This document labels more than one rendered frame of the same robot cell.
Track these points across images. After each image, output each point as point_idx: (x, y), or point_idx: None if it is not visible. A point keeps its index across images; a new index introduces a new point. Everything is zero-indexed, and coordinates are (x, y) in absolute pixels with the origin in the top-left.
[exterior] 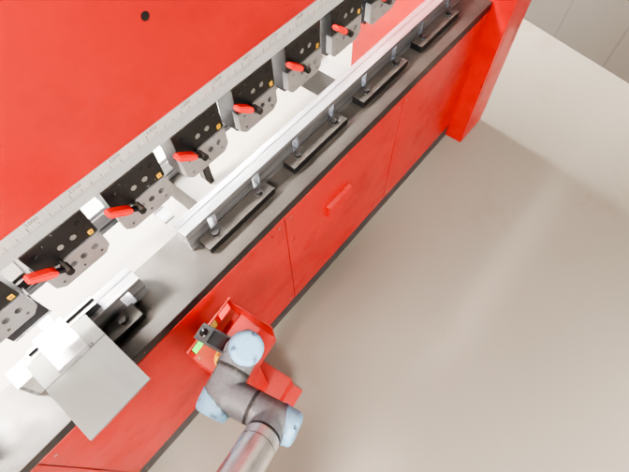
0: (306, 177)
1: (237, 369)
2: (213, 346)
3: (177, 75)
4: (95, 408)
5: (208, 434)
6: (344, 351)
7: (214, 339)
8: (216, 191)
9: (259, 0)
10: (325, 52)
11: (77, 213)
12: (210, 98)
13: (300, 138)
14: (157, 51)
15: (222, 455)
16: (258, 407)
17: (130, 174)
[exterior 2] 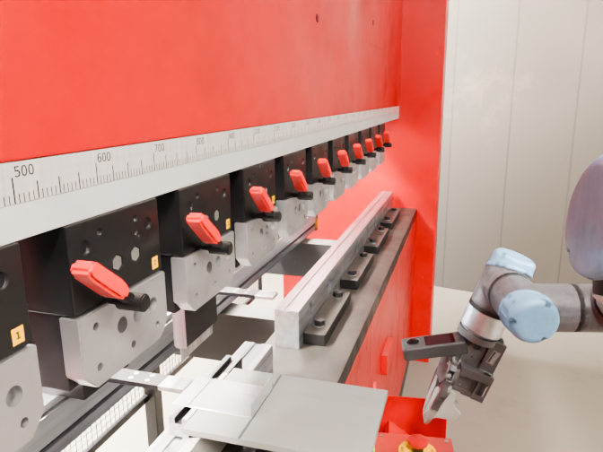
0: (371, 289)
1: (523, 275)
2: (440, 343)
3: (319, 87)
4: (340, 433)
5: None
6: None
7: (433, 340)
8: (302, 285)
9: (344, 75)
10: None
11: (273, 160)
12: (326, 134)
13: (346, 260)
14: (317, 52)
15: None
16: (586, 284)
17: (295, 157)
